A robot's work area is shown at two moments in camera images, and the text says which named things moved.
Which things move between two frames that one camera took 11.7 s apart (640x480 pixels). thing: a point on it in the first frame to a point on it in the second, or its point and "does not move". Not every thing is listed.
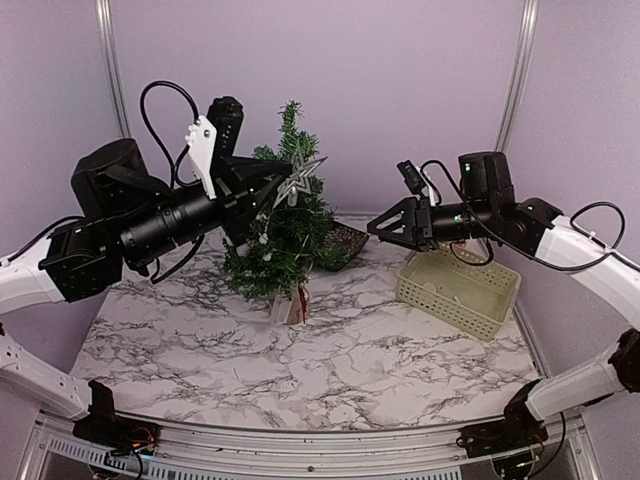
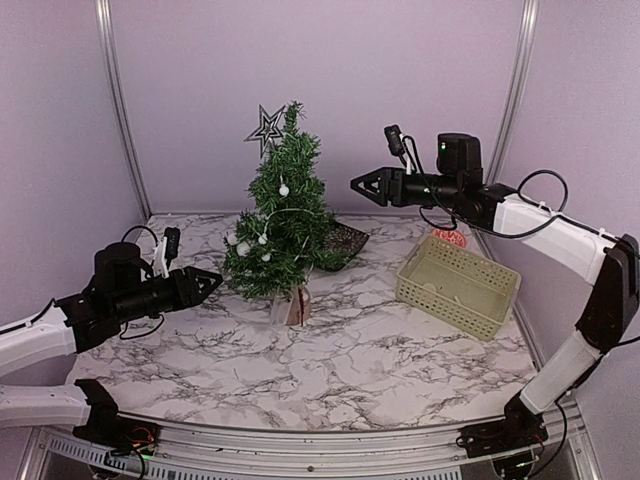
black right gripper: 424,231 to 393,182
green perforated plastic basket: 474,294 does not move
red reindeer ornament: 304,301 does not move
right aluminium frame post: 520,72 does not move
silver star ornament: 298,179 to 267,129
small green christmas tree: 295,237 does not move
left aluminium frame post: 107,35 does not move
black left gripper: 240,195 to 189,281
